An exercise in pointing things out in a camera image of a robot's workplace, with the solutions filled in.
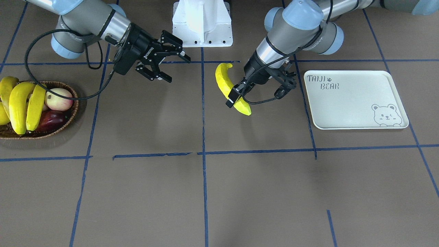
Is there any white bear tray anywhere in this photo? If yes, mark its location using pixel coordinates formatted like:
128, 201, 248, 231
303, 70, 409, 130

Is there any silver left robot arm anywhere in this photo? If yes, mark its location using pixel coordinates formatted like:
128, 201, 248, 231
216, 0, 438, 115

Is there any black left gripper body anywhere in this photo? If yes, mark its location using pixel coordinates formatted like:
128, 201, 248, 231
244, 52, 287, 86

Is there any yellow lemon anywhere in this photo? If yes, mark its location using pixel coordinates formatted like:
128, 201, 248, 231
0, 102, 10, 125

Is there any yellow banana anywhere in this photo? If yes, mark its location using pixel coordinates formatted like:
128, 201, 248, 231
26, 85, 46, 131
9, 82, 35, 136
215, 63, 251, 116
0, 76, 19, 116

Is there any red yellow peach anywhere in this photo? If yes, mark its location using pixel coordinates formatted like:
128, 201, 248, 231
44, 88, 73, 111

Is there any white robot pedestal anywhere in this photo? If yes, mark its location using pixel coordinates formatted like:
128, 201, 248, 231
172, 0, 233, 47

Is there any brown wicker basket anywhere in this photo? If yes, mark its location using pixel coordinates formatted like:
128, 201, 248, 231
0, 81, 80, 140

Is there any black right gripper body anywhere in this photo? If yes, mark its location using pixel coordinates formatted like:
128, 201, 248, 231
125, 23, 158, 64

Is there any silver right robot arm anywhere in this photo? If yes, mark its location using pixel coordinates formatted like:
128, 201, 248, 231
30, 0, 191, 82

